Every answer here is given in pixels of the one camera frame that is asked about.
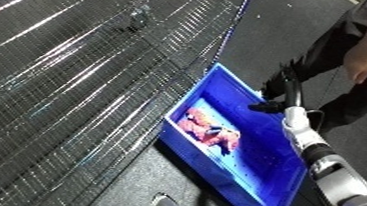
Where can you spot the pale right robot arm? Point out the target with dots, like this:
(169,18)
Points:
(331,164)

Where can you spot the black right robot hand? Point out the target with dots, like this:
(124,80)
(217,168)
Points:
(292,93)

